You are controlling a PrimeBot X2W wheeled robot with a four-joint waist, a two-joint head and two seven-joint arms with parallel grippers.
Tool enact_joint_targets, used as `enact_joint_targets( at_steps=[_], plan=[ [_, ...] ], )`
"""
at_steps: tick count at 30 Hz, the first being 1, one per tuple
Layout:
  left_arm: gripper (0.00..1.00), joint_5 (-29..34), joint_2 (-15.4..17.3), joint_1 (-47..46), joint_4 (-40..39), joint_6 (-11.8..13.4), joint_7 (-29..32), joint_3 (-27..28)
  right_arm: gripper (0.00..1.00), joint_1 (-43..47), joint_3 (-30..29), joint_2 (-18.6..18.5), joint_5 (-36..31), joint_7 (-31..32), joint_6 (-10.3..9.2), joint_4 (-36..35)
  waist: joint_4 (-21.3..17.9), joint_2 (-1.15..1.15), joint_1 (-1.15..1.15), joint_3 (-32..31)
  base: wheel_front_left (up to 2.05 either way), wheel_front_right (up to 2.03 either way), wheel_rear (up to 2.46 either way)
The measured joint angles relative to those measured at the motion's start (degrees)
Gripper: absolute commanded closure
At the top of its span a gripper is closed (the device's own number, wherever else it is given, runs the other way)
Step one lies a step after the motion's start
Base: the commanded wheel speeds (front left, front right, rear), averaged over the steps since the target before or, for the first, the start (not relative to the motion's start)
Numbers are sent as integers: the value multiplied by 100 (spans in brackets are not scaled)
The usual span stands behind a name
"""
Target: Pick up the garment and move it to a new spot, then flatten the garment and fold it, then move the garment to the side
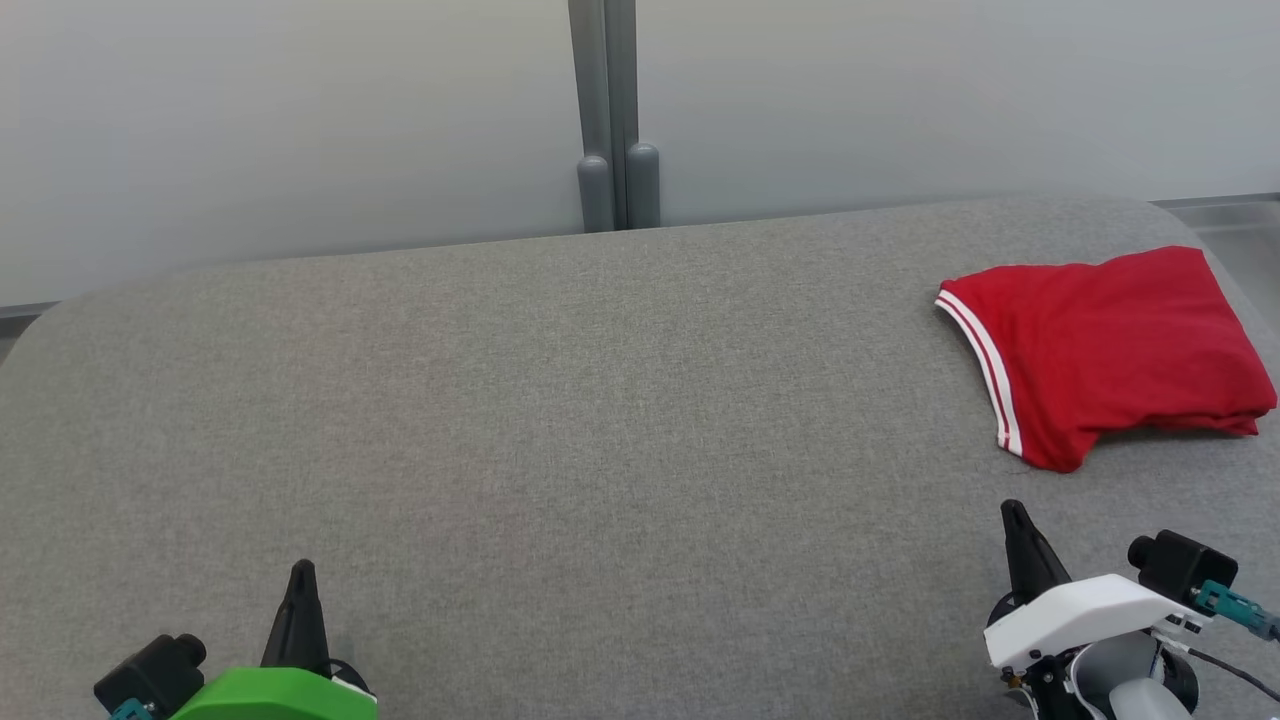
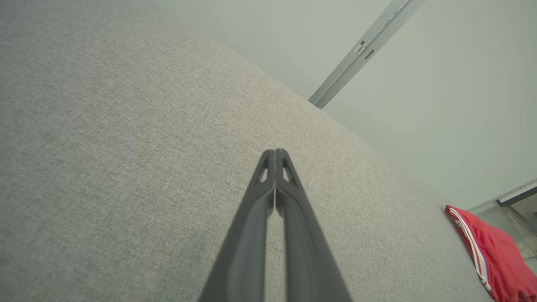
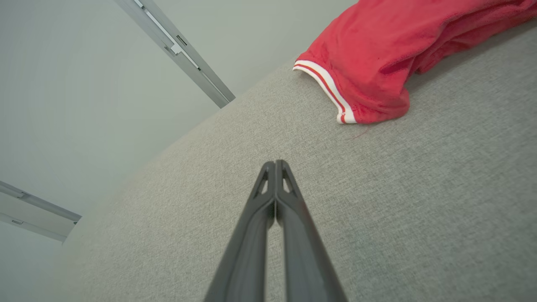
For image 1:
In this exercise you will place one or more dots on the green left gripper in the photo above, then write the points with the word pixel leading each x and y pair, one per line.
pixel 270 697

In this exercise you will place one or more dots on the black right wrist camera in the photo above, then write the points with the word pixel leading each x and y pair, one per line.
pixel 1185 567

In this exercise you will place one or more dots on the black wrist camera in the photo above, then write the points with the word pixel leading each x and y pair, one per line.
pixel 1185 567
pixel 150 680

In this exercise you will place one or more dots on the grey partition post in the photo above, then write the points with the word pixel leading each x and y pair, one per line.
pixel 600 100

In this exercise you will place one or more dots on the red and white basketball jersey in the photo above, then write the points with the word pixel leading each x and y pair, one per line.
pixel 1110 340

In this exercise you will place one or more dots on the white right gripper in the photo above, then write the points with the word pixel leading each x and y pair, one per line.
pixel 1090 615

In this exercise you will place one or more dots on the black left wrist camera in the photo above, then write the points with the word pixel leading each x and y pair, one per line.
pixel 150 680

